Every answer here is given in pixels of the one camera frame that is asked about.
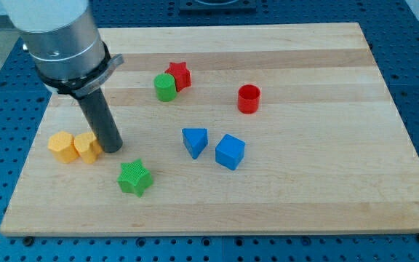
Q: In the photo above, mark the red star block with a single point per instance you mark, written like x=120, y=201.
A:
x=181, y=75

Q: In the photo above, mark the green cylinder block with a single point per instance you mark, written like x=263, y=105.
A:
x=165, y=87

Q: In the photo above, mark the green star block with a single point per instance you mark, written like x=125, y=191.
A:
x=134, y=178

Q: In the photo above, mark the wooden board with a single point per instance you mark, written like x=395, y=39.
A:
x=326, y=152

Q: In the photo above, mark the red cylinder block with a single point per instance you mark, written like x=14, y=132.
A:
x=248, y=98

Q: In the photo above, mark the yellow hexagon block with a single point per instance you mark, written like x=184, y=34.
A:
x=61, y=145

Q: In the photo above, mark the blue cube block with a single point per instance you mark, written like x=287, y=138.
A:
x=229, y=152

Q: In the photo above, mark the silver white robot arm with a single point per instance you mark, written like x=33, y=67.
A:
x=63, y=40

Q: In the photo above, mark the blue triangle block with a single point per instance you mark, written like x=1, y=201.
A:
x=195, y=140

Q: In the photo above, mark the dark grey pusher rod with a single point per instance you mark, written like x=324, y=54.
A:
x=101, y=122

